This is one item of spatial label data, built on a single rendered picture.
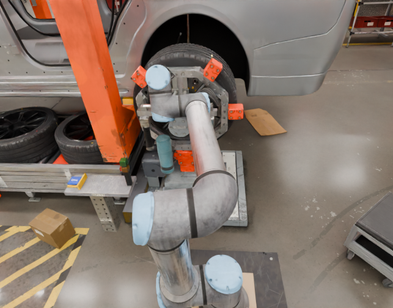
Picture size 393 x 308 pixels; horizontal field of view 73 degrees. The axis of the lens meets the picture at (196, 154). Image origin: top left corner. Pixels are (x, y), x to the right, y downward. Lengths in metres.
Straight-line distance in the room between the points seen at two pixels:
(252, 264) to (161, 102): 0.97
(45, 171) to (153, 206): 1.79
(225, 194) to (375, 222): 1.37
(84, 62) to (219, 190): 1.14
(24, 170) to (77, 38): 1.25
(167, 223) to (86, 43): 1.13
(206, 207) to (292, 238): 1.52
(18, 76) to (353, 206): 2.79
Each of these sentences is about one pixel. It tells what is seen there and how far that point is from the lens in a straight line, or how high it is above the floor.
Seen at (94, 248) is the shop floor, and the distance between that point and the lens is 2.11.
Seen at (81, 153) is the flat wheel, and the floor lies 0.44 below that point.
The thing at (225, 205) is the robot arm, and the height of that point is 1.18.
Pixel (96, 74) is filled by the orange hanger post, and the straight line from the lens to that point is 1.56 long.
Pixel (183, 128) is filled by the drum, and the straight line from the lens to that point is 1.48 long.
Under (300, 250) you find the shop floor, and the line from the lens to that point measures 2.02.
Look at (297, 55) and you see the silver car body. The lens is 1.99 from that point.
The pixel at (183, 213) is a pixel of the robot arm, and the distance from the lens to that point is 0.58.
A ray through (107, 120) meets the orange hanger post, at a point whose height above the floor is 0.85.
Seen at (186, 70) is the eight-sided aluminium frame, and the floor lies 1.12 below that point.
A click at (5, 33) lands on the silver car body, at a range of 2.44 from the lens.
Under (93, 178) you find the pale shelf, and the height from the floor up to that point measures 0.45.
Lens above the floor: 1.64
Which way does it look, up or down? 38 degrees down
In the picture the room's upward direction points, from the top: 3 degrees counter-clockwise
